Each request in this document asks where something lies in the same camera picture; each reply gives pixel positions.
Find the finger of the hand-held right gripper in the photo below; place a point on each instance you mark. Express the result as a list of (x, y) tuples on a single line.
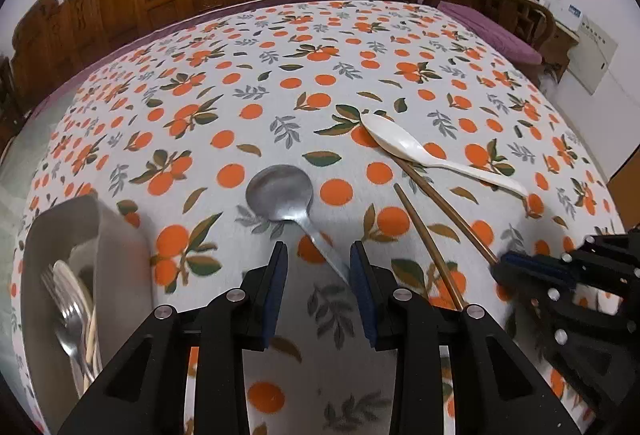
[(537, 266), (590, 320)]

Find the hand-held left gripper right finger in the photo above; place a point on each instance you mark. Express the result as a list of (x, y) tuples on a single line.
[(364, 300)]

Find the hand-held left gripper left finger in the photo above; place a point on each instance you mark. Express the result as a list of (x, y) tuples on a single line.
[(272, 297)]

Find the tan chopstick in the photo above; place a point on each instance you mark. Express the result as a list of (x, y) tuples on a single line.
[(450, 211), (425, 240)]

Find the round-bowl metal spoon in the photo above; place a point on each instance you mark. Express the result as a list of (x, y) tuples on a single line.
[(280, 192)]

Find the metal tray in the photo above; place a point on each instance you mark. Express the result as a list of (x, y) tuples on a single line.
[(122, 245)]

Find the slim white spoon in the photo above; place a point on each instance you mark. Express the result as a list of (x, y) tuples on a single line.
[(395, 138)]

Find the metal fork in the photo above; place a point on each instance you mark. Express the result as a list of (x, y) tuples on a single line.
[(70, 330)]

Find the wooden side table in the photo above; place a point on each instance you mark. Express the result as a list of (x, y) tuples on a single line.
[(560, 46)]

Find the orange print tablecloth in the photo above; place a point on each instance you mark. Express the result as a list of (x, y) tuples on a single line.
[(300, 65)]

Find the purple armchair cushion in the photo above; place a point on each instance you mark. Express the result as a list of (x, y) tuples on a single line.
[(490, 31)]

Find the white tabletop device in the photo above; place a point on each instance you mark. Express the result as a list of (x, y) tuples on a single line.
[(565, 11)]

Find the white wall box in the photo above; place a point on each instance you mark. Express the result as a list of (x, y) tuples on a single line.
[(595, 56)]

